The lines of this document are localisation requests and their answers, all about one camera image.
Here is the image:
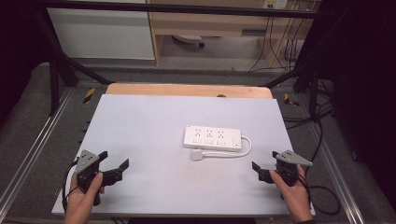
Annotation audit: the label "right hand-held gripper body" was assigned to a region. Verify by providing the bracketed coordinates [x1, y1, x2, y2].
[270, 149, 314, 189]

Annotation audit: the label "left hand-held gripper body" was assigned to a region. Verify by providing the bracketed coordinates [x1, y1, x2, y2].
[74, 149, 106, 207]

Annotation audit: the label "white power strip cable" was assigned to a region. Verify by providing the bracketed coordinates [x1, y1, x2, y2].
[200, 134, 253, 159]

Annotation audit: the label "white power strip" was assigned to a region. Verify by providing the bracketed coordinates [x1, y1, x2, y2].
[182, 124, 243, 153]

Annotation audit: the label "person's right hand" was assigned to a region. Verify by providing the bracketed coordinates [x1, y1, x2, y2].
[269, 163, 314, 224]

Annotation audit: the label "person's left hand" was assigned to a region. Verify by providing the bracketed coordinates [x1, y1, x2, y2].
[64, 172, 106, 224]

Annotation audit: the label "yellow black tape strip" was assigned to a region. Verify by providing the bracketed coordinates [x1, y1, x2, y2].
[283, 92, 300, 107]
[82, 87, 96, 105]

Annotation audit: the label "wooden table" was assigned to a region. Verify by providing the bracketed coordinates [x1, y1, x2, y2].
[106, 82, 274, 100]

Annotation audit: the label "black curtain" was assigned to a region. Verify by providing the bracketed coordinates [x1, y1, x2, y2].
[311, 0, 396, 213]
[0, 0, 61, 125]

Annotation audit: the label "white cabinet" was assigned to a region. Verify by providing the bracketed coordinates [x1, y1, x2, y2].
[46, 0, 156, 61]

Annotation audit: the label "office chair base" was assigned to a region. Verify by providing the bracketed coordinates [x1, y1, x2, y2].
[171, 34, 206, 49]

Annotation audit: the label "light wooden desk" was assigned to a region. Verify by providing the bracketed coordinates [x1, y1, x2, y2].
[146, 0, 321, 67]

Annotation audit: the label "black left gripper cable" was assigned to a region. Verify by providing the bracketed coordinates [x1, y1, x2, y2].
[61, 158, 79, 213]

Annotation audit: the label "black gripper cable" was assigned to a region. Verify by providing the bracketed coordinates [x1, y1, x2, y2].
[297, 118, 342, 217]
[61, 158, 79, 213]

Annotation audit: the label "black floor cables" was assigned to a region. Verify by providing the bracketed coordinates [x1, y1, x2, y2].
[281, 78, 336, 131]

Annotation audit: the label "aluminium rail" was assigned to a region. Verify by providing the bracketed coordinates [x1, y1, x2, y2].
[0, 88, 75, 207]
[306, 120, 366, 224]

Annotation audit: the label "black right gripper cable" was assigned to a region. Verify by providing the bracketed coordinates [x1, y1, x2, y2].
[297, 118, 342, 217]

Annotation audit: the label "hanging black cables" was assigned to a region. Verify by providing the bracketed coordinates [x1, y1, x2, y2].
[247, 8, 312, 74]

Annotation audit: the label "white wall socket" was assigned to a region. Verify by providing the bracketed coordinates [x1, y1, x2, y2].
[262, 0, 289, 10]

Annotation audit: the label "black metal frame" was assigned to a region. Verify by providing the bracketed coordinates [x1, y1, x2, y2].
[34, 0, 332, 117]

